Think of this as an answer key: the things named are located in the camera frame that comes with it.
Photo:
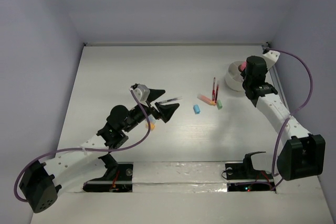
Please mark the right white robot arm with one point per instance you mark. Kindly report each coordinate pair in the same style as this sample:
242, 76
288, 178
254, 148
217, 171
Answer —
297, 153

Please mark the blue marker cap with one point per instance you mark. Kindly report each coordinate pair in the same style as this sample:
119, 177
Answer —
196, 109

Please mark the orange pastel highlighter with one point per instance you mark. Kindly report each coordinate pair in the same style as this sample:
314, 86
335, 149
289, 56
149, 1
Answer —
206, 100

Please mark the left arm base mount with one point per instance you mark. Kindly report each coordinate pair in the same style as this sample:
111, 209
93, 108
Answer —
116, 179

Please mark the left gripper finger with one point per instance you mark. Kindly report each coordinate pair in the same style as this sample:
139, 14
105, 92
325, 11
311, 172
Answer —
166, 111
155, 94

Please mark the red gel pen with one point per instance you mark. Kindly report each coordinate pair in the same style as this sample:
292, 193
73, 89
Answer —
213, 89
216, 92

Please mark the white round pen holder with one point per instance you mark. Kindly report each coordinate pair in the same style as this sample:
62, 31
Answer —
233, 77

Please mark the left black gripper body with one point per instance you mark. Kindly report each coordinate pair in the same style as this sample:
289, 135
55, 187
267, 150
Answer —
153, 105

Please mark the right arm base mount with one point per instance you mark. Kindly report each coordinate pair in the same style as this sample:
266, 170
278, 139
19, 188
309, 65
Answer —
243, 177

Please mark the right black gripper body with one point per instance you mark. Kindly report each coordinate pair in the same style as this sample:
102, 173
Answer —
246, 82

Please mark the orange capped highlighter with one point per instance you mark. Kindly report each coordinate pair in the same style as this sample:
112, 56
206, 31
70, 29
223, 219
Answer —
150, 126

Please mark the dark blue gel pen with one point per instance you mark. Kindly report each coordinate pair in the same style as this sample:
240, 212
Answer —
170, 100

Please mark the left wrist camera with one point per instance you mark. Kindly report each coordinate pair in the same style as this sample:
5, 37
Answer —
141, 92

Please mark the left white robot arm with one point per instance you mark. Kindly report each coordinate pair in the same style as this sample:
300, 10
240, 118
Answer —
45, 178

